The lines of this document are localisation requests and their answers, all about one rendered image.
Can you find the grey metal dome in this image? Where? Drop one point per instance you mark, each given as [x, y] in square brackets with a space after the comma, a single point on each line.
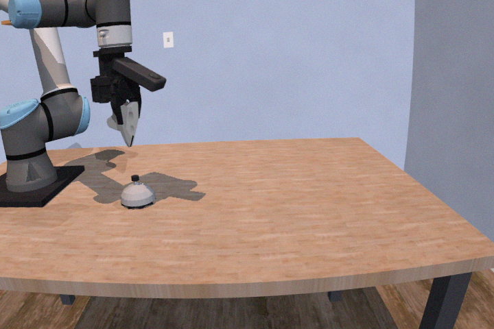
[137, 195]

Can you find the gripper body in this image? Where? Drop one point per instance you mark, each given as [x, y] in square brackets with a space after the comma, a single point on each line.
[104, 84]

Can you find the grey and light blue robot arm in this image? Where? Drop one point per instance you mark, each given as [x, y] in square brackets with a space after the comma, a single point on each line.
[27, 125]

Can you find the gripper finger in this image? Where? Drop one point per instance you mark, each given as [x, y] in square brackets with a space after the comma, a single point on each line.
[134, 108]
[119, 119]

